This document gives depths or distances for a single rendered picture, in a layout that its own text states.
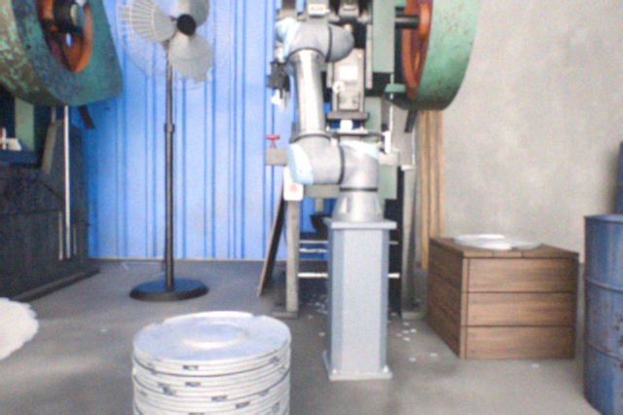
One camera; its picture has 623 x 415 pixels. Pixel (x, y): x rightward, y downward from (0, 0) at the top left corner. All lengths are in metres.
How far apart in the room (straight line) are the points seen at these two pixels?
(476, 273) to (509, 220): 2.16
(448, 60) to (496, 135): 1.69
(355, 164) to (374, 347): 0.53
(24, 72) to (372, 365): 1.80
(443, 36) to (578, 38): 2.18
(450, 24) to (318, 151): 0.91
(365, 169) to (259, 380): 0.71
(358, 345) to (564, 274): 0.71
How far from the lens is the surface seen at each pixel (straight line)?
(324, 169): 1.29
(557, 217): 3.85
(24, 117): 2.78
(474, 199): 3.57
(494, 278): 1.57
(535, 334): 1.67
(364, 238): 1.30
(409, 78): 2.50
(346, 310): 1.33
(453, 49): 2.01
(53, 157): 2.74
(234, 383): 0.81
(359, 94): 2.14
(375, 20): 2.20
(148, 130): 3.46
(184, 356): 0.84
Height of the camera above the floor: 0.55
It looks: 3 degrees down
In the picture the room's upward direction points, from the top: 1 degrees clockwise
